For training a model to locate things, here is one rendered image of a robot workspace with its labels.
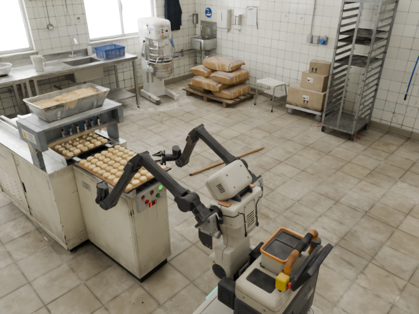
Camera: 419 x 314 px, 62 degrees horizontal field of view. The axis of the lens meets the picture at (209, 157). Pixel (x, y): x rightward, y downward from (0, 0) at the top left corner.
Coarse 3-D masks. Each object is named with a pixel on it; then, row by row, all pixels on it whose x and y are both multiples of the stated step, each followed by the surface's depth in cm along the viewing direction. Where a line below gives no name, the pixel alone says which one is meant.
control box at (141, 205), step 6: (150, 186) 241; (156, 186) 241; (162, 186) 246; (144, 192) 235; (156, 192) 243; (162, 192) 249; (138, 198) 232; (144, 198) 236; (150, 198) 241; (156, 198) 245; (162, 198) 251; (138, 204) 234; (144, 204) 238; (138, 210) 236; (144, 210) 240
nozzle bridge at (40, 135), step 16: (96, 112) 270; (112, 112) 292; (32, 128) 243; (48, 128) 244; (64, 128) 263; (80, 128) 274; (96, 128) 279; (112, 128) 303; (32, 144) 252; (48, 144) 252; (32, 160) 265
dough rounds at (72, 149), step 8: (88, 136) 292; (96, 136) 292; (72, 144) 282; (80, 144) 284; (88, 144) 280; (96, 144) 280; (56, 152) 272; (64, 152) 268; (72, 152) 272; (80, 152) 272
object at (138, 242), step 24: (96, 192) 257; (96, 216) 274; (120, 216) 246; (144, 216) 246; (96, 240) 293; (120, 240) 261; (144, 240) 255; (168, 240) 278; (120, 264) 286; (144, 264) 263
